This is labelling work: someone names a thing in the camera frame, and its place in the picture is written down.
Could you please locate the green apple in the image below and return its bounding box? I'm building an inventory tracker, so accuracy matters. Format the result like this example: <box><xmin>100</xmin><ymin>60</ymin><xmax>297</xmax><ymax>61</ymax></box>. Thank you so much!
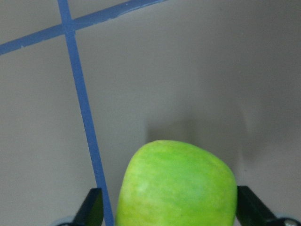
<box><xmin>115</xmin><ymin>140</ymin><xmax>237</xmax><ymax>226</ymax></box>

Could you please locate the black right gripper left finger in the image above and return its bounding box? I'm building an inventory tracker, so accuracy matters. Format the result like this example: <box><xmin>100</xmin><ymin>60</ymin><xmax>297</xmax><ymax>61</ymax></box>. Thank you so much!
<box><xmin>71</xmin><ymin>188</ymin><xmax>104</xmax><ymax>226</ymax></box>

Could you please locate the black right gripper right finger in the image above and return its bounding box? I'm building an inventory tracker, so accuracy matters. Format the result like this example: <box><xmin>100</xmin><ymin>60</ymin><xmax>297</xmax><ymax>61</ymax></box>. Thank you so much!
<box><xmin>236</xmin><ymin>186</ymin><xmax>277</xmax><ymax>226</ymax></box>

